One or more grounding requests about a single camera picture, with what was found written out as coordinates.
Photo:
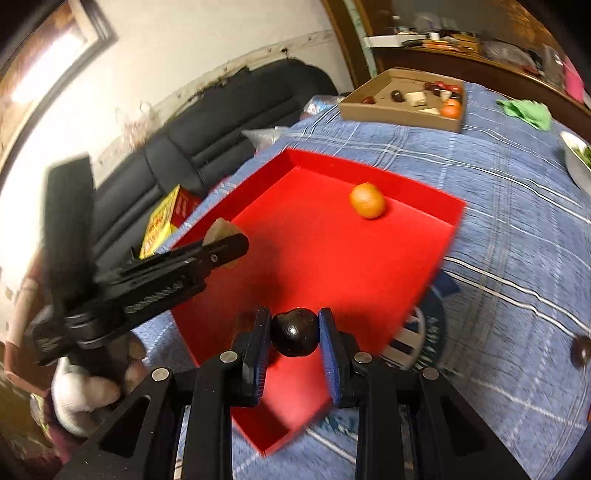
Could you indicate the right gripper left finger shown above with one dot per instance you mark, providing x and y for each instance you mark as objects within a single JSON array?
[{"x": 252, "y": 344}]

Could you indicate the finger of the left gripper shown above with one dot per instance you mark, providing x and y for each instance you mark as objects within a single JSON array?
[
  {"x": 202, "y": 259},
  {"x": 67, "y": 224}
]

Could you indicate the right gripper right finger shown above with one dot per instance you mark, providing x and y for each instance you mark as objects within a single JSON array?
[{"x": 337, "y": 349}]

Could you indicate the dark cherry fruit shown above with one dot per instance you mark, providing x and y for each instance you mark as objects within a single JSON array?
[{"x": 295, "y": 333}]

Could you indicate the orange mandarin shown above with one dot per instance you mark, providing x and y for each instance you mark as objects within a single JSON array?
[{"x": 367, "y": 200}]

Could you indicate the dark plum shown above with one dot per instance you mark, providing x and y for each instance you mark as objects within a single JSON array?
[{"x": 580, "y": 353}]

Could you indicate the large beige round fruit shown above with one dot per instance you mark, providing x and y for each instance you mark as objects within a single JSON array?
[{"x": 224, "y": 244}]

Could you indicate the left hand white glove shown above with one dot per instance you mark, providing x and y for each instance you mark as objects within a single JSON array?
[{"x": 76, "y": 394}]

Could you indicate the yellow red box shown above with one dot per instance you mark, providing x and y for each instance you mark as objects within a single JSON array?
[{"x": 166, "y": 218}]

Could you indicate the red plastic tray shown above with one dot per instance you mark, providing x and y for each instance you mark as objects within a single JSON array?
[{"x": 309, "y": 248}]

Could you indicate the black sofa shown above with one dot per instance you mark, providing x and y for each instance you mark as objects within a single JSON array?
[{"x": 197, "y": 149}]

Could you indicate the brown cardboard box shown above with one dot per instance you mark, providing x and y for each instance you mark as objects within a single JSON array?
[{"x": 410, "y": 98}]

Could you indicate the green cloth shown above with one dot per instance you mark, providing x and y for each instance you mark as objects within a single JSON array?
[{"x": 533, "y": 113}]

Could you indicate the white bowl with greens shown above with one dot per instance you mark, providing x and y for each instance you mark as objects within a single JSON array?
[{"x": 577, "y": 160}]

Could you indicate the wooden sideboard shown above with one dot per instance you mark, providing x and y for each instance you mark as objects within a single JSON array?
[{"x": 505, "y": 79}]

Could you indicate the pink tumbler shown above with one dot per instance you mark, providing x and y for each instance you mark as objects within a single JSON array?
[{"x": 573, "y": 83}]

